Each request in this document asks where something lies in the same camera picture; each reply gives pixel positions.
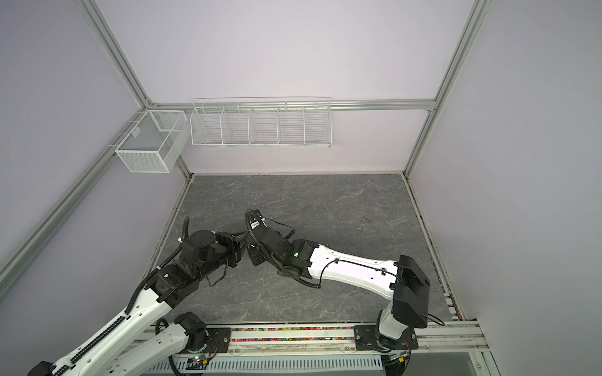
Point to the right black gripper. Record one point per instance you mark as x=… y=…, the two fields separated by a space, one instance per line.
x=258 y=258

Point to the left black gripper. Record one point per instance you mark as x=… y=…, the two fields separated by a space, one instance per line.
x=233 y=243

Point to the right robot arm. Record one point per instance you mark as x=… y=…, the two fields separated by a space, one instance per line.
x=402 y=282

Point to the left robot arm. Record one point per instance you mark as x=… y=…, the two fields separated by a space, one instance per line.
x=197 y=256

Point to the white mesh box basket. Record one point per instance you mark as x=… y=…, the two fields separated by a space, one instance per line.
x=155 y=142

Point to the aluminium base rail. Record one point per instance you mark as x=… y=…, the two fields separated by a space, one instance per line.
x=299 y=340

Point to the white wire shelf basket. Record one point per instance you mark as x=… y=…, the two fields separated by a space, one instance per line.
x=261 y=122

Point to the white vented cable duct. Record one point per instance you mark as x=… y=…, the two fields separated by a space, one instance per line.
x=280 y=365

